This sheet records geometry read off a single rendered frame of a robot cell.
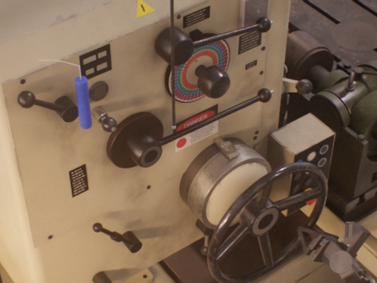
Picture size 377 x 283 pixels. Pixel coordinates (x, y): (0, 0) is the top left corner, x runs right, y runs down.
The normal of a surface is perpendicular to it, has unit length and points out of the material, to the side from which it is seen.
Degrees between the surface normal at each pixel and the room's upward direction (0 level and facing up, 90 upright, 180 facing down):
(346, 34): 0
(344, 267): 32
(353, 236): 51
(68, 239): 90
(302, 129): 0
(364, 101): 24
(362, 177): 90
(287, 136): 0
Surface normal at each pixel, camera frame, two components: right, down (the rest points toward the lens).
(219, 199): 0.14, 0.51
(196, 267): 0.00, -0.73
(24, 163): 0.58, 0.56
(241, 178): 0.47, 0.14
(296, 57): -0.47, -0.36
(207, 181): -0.61, -0.18
